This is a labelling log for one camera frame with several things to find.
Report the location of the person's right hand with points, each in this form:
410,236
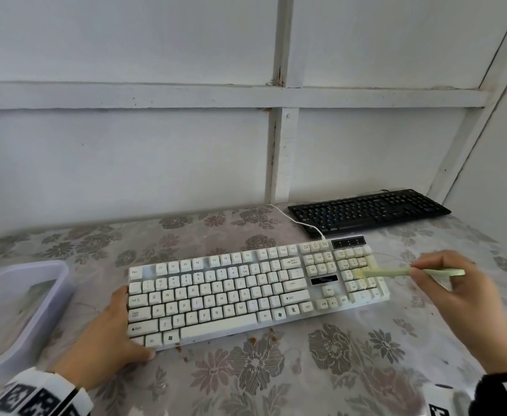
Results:
465,307

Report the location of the person's left hand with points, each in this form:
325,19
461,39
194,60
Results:
101,342

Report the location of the person's right thumb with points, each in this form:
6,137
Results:
429,285

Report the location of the person's left thumb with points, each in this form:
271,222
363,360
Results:
143,353

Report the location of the pale green cleaning brush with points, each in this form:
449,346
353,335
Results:
387,273

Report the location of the white computer keyboard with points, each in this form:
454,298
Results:
236,294

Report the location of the black computer keyboard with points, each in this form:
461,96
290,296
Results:
366,210

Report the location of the white right wrist device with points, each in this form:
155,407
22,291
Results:
444,400

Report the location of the white patterned left wrist band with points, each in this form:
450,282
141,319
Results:
32,396

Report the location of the floral plastic tablecloth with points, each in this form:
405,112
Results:
322,363

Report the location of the translucent plastic container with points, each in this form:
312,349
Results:
15,307

